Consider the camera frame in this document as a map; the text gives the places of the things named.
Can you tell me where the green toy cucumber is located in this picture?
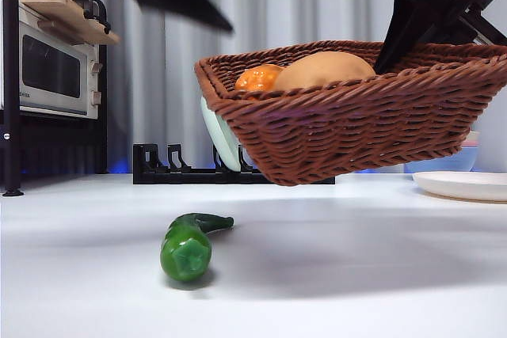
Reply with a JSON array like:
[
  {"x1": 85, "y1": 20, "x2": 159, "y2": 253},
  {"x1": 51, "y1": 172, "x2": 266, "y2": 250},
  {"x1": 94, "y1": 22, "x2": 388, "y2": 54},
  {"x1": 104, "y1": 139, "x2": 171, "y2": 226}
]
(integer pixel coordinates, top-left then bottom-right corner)
[{"x1": 160, "y1": 212, "x2": 234, "y2": 282}]

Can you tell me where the black rounded metal handle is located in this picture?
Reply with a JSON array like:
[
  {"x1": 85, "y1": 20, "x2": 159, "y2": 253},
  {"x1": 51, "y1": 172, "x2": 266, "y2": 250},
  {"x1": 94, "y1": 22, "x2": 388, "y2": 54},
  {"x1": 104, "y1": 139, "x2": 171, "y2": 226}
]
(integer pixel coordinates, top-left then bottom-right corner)
[{"x1": 65, "y1": 0, "x2": 111, "y2": 35}]

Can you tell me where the white plate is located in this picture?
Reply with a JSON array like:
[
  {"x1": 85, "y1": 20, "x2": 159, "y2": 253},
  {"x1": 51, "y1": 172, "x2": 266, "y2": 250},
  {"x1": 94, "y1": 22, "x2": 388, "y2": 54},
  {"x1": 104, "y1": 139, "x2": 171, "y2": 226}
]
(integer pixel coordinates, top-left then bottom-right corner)
[{"x1": 412, "y1": 171, "x2": 507, "y2": 203}]

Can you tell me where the black metal shelf rack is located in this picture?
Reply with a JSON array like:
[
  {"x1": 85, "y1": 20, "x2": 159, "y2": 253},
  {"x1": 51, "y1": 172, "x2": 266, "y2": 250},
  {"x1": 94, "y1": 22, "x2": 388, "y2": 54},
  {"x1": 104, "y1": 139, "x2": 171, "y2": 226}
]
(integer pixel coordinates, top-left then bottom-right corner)
[{"x1": 0, "y1": 0, "x2": 108, "y2": 198}]

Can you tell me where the blue bowl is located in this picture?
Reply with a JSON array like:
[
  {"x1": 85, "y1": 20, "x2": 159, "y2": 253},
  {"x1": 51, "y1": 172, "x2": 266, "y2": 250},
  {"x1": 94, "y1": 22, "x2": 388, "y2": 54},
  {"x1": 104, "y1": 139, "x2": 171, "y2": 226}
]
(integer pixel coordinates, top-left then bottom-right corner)
[{"x1": 403, "y1": 146, "x2": 478, "y2": 173}]

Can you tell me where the white toaster oven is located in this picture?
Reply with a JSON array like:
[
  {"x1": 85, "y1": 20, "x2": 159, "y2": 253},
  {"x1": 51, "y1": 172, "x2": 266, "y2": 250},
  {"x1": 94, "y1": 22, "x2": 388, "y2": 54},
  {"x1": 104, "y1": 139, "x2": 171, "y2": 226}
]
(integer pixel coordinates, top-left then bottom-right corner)
[{"x1": 0, "y1": 1, "x2": 102, "y2": 120}]

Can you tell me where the tan potato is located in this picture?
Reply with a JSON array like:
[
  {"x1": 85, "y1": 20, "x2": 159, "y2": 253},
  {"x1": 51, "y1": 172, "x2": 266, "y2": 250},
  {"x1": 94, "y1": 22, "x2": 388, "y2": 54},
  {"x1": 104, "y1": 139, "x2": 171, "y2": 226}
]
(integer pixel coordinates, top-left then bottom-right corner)
[{"x1": 272, "y1": 51, "x2": 376, "y2": 92}]

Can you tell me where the wooden cutting board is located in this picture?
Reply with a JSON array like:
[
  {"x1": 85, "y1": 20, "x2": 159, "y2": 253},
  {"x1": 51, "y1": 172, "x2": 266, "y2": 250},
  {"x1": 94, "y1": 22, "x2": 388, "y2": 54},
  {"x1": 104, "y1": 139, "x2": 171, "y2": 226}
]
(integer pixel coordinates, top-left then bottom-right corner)
[{"x1": 17, "y1": 0, "x2": 120, "y2": 46}]

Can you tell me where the brown wicker basket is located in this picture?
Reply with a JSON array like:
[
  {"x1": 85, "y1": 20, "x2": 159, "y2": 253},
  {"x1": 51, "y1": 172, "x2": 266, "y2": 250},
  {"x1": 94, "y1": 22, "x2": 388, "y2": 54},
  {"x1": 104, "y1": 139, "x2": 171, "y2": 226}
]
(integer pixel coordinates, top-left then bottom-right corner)
[{"x1": 193, "y1": 40, "x2": 507, "y2": 188}]

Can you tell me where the black dish rack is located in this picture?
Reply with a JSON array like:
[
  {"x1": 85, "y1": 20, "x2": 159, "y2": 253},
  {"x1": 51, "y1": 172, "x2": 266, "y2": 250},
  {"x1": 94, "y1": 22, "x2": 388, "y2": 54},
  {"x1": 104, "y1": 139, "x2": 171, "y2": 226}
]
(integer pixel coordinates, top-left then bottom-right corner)
[{"x1": 132, "y1": 142, "x2": 336, "y2": 185}]

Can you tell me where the grey curtain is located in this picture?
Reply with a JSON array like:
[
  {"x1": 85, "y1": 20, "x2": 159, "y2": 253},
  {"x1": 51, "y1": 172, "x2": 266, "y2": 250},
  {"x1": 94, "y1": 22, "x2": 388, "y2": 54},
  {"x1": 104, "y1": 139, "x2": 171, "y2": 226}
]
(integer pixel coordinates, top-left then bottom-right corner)
[{"x1": 15, "y1": 0, "x2": 507, "y2": 177}]

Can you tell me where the orange toy corn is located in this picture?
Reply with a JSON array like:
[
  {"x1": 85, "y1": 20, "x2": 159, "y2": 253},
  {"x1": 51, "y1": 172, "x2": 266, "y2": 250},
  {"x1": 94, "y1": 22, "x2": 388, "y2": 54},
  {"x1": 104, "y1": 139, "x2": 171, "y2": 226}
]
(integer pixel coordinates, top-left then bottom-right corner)
[{"x1": 234, "y1": 64, "x2": 284, "y2": 101}]

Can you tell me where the pale green plate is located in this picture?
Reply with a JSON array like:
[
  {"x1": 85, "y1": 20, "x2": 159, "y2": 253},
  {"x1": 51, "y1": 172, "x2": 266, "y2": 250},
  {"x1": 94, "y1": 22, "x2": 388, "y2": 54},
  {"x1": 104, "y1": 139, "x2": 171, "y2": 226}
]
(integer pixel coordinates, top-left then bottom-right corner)
[{"x1": 200, "y1": 96, "x2": 242, "y2": 173}]

